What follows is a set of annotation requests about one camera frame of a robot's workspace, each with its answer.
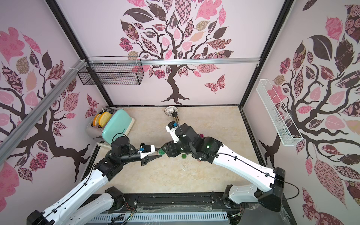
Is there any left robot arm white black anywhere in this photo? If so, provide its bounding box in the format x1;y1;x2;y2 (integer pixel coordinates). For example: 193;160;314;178
26;135;161;225

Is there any black wire wall basket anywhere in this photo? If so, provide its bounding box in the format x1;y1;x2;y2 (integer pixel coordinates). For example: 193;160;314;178
77;56;144;85

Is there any black white patterned bowl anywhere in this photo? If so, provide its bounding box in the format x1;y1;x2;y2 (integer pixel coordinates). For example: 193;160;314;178
164;106;179;117

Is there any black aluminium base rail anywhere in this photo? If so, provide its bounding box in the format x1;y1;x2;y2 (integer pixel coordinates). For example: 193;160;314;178
64;191;287;214

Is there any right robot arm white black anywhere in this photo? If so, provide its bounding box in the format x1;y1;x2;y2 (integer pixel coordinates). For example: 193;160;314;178
161;121;286;212

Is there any white wire wall shelf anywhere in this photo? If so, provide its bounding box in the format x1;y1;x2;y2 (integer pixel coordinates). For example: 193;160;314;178
256;79;304;146

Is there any white slotted cable duct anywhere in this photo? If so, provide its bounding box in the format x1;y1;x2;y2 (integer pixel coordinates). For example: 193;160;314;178
87;211;229;225

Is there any green paint jar with label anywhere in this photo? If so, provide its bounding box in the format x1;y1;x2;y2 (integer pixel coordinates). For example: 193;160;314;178
157;149;166;156

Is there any mint green toaster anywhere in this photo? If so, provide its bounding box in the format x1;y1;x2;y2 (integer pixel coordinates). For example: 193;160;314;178
102;109;135;144

